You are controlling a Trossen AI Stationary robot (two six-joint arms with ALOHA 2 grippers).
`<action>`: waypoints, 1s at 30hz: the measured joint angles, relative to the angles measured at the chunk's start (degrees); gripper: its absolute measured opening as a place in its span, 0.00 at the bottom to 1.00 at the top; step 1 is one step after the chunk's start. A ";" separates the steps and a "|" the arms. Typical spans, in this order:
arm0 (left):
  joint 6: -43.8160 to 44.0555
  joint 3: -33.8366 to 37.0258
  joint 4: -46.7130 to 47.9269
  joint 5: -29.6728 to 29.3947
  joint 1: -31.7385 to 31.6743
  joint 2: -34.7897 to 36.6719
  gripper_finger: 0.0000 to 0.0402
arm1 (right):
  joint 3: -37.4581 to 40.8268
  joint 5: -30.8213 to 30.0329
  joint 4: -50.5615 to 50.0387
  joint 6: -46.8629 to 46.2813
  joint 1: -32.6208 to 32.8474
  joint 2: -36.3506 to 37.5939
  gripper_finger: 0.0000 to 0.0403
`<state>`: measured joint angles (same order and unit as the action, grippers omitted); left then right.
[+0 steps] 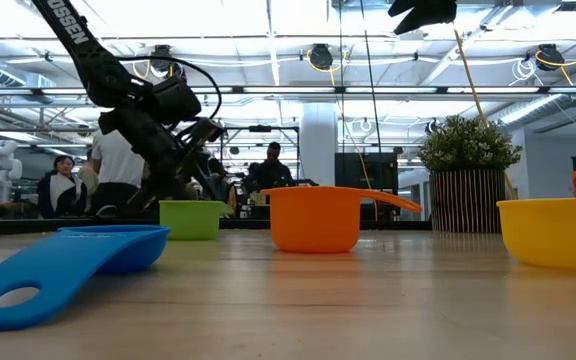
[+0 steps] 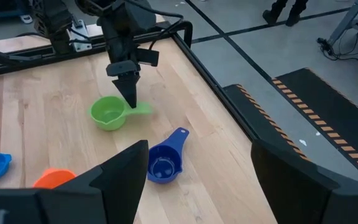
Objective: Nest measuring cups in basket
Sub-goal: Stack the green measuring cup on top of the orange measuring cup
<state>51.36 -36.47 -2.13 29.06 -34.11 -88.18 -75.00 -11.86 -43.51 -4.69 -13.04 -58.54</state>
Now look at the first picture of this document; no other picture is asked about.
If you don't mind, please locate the yellow power cable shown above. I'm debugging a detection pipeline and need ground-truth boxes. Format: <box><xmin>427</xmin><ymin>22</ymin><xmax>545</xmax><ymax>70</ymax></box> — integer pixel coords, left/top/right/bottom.
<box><xmin>451</xmin><ymin>27</ymin><xmax>519</xmax><ymax>201</ymax></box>

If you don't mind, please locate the black background station frame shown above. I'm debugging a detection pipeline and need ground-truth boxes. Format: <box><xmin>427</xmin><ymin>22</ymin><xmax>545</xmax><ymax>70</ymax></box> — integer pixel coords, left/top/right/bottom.
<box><xmin>219</xmin><ymin>124</ymin><xmax>302</xmax><ymax>191</ymax></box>

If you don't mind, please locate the black aluminium table frame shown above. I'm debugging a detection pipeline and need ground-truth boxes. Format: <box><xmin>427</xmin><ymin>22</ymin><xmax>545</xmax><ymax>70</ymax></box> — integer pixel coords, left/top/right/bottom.
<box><xmin>0</xmin><ymin>215</ymin><xmax>499</xmax><ymax>237</ymax></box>

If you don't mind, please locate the potted plant in striped pot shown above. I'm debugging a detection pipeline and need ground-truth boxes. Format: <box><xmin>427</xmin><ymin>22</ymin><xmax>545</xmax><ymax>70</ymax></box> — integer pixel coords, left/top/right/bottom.
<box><xmin>417</xmin><ymin>114</ymin><xmax>524</xmax><ymax>234</ymax></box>

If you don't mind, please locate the black hanging cable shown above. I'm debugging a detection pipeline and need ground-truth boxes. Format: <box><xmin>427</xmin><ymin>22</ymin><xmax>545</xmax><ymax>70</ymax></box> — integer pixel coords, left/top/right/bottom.
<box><xmin>358</xmin><ymin>0</ymin><xmax>384</xmax><ymax>156</ymax></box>

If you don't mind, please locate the yellow measuring cup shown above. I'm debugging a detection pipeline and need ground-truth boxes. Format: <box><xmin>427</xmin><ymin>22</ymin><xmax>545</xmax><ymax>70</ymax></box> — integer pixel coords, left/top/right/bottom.
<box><xmin>496</xmin><ymin>196</ymin><xmax>576</xmax><ymax>273</ymax></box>

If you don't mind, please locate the black computer box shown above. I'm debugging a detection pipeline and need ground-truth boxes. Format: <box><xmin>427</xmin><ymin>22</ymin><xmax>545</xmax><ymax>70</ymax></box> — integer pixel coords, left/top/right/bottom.
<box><xmin>334</xmin><ymin>151</ymin><xmax>400</xmax><ymax>221</ymax></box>

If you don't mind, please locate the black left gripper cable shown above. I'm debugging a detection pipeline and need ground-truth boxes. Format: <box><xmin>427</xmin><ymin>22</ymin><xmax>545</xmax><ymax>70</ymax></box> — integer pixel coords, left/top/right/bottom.
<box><xmin>117</xmin><ymin>54</ymin><xmax>223</xmax><ymax>121</ymax></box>

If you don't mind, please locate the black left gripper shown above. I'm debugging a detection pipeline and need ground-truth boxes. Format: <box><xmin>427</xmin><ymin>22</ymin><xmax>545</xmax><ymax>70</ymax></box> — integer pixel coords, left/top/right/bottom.
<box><xmin>97</xmin><ymin>103</ymin><xmax>227</xmax><ymax>214</ymax></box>

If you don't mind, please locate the orange measuring cup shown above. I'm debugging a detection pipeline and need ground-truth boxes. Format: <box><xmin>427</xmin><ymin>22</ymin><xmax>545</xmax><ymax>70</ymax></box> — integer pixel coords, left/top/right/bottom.
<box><xmin>260</xmin><ymin>185</ymin><xmax>424</xmax><ymax>254</ymax></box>

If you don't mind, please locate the green measuring cup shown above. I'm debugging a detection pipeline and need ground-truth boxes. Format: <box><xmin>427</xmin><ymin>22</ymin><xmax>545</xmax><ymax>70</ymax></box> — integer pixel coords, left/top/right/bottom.
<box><xmin>158</xmin><ymin>199</ymin><xmax>228</xmax><ymax>241</ymax></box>

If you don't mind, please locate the bright blue measuring cup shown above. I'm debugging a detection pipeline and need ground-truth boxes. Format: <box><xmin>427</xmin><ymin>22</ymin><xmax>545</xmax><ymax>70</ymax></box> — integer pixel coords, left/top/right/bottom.
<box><xmin>0</xmin><ymin>224</ymin><xmax>172</xmax><ymax>334</ymax></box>

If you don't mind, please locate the black ceiling cable reel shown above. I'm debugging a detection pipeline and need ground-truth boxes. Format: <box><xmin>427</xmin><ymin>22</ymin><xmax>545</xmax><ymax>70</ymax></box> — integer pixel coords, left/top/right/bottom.
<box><xmin>309</xmin><ymin>43</ymin><xmax>335</xmax><ymax>72</ymax></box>
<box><xmin>536</xmin><ymin>43</ymin><xmax>565</xmax><ymax>72</ymax></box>
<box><xmin>149</xmin><ymin>43</ymin><xmax>175</xmax><ymax>75</ymax></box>

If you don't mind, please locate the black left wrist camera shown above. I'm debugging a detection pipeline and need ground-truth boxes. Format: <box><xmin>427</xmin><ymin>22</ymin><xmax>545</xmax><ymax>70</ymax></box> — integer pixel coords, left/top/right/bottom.
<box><xmin>153</xmin><ymin>75</ymin><xmax>203</xmax><ymax>125</ymax></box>

